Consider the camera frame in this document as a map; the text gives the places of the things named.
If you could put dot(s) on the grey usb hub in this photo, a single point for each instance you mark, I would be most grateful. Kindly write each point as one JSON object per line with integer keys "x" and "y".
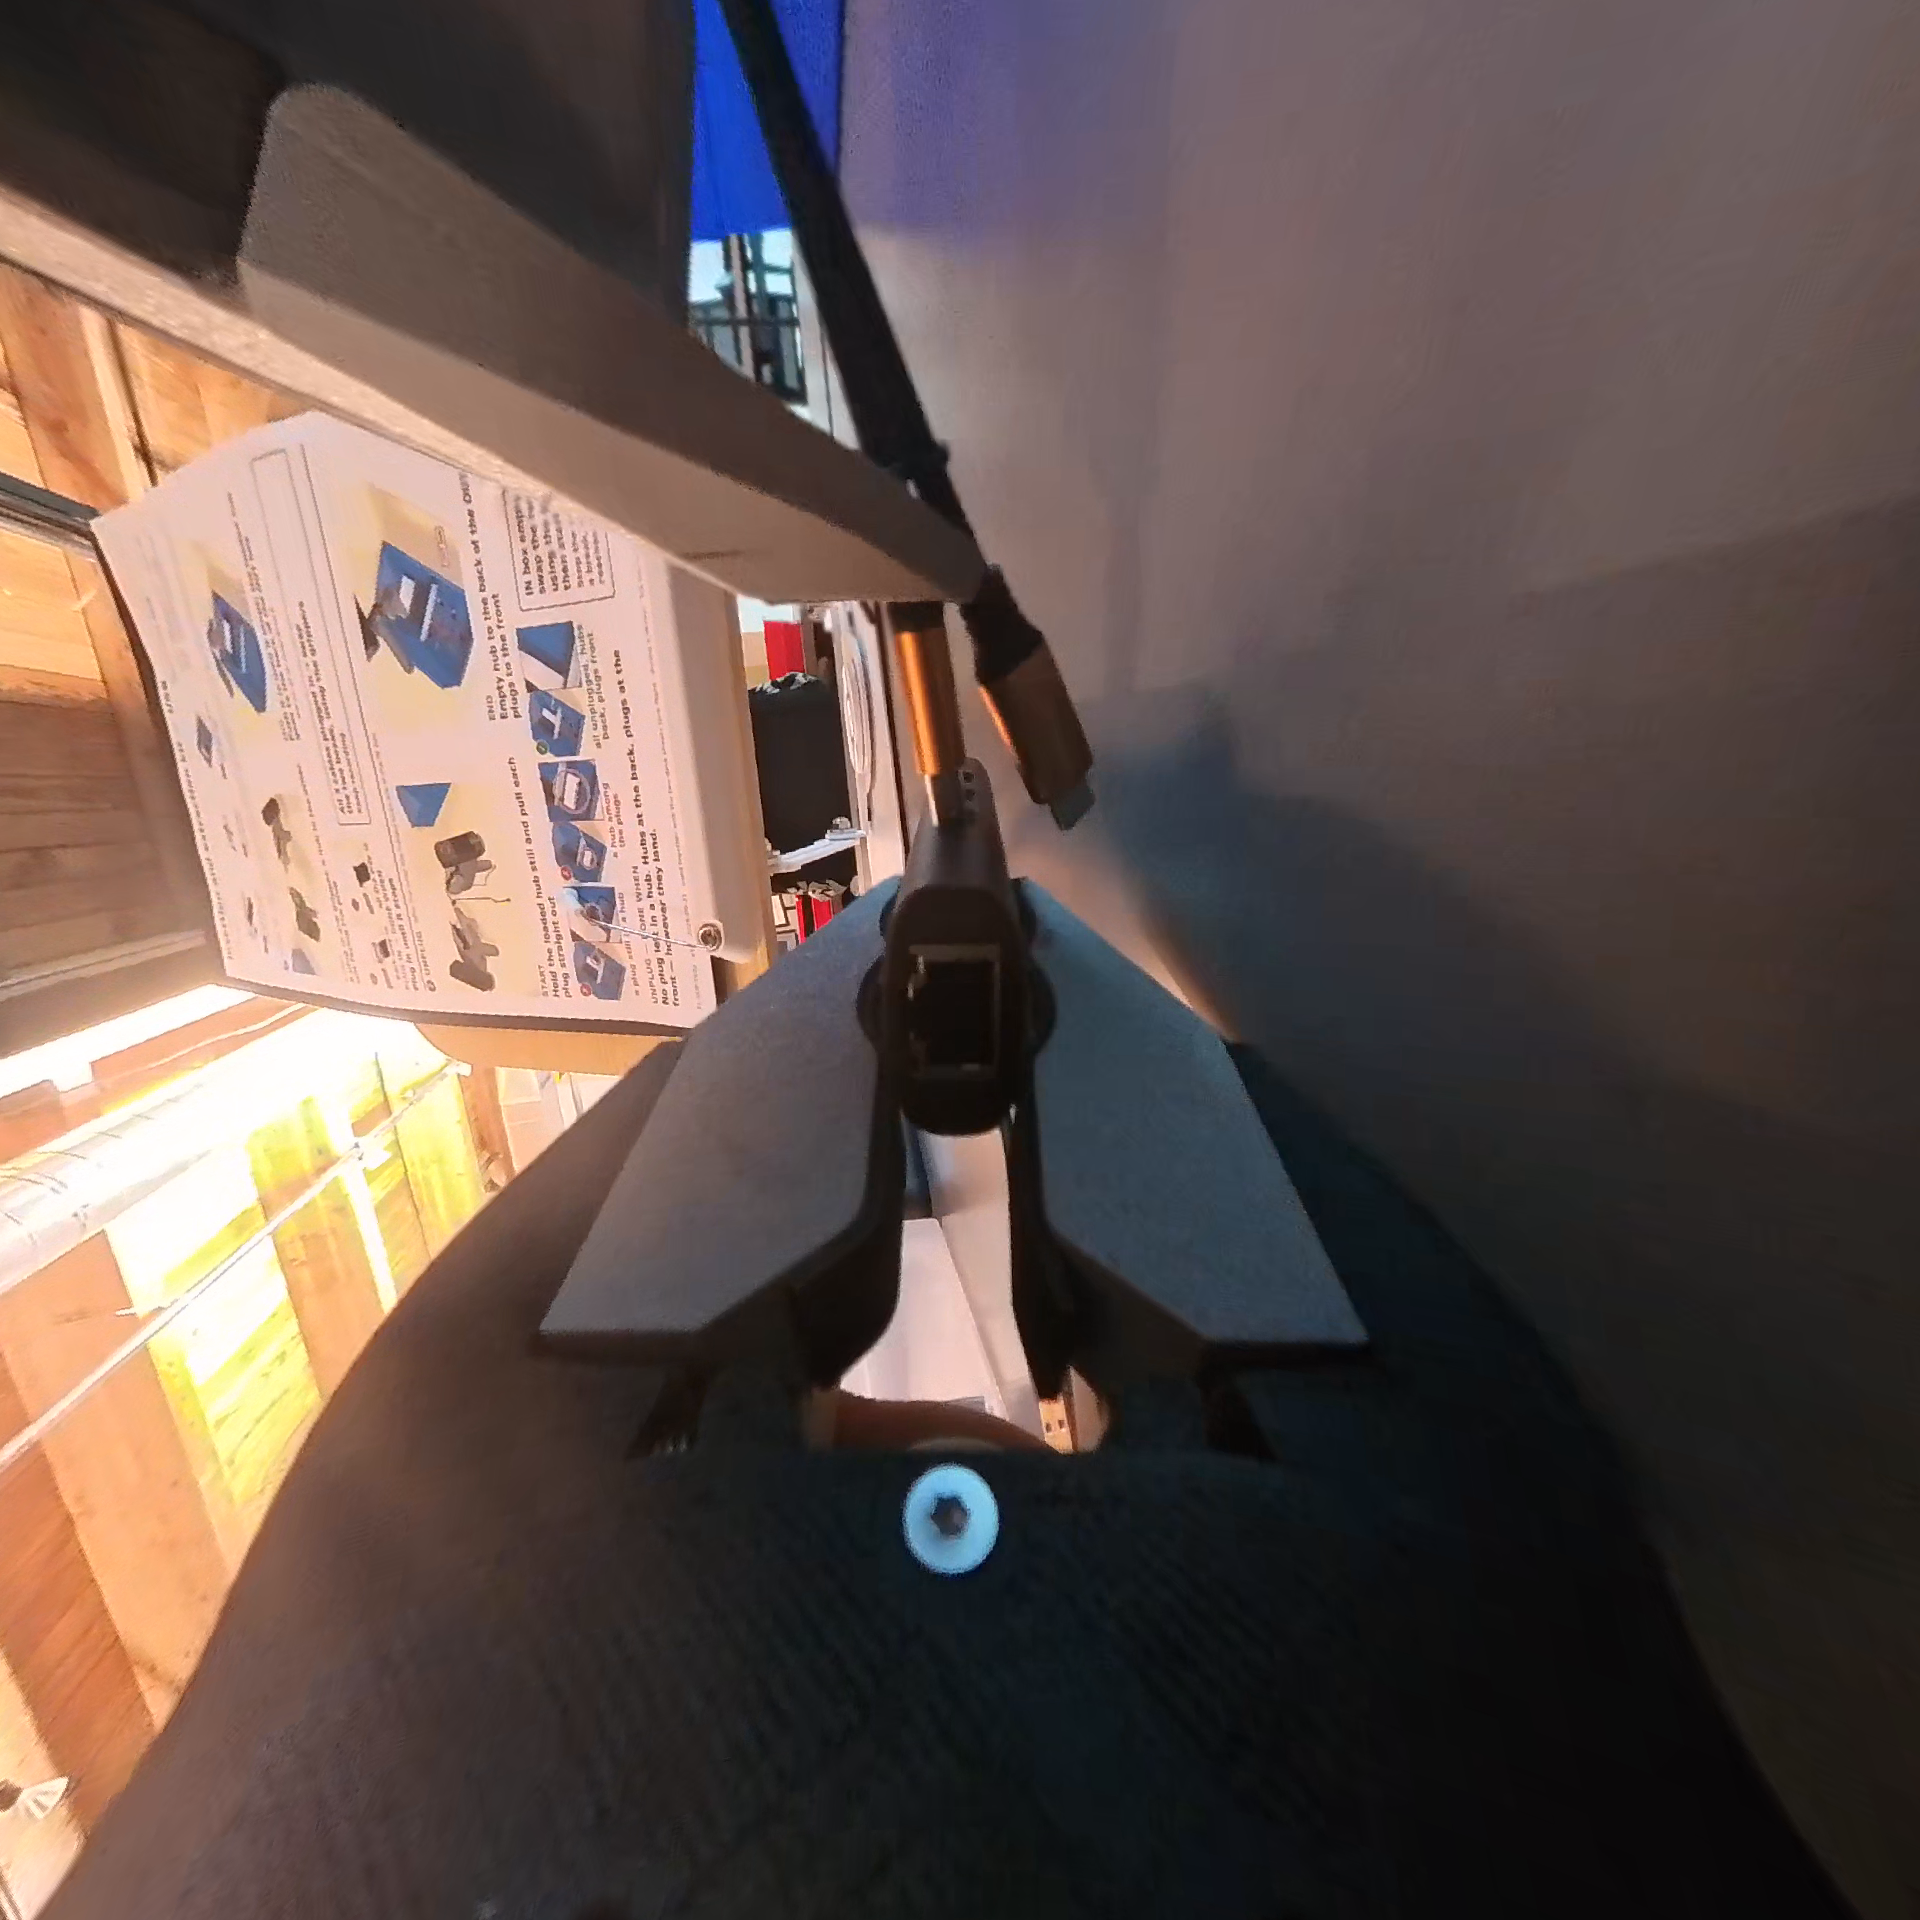
{"x": 949, "y": 878}

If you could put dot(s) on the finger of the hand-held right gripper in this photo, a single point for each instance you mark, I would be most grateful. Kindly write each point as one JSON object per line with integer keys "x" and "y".
{"x": 569, "y": 346}

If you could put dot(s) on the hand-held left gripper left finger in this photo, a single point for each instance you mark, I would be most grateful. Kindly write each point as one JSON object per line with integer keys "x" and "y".
{"x": 733, "y": 1170}

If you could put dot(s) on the printed instruction sheet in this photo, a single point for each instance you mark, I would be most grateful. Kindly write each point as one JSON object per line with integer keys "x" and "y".
{"x": 405, "y": 705}

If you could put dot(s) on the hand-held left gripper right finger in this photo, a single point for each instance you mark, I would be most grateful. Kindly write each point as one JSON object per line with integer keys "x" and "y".
{"x": 1170, "y": 1185}

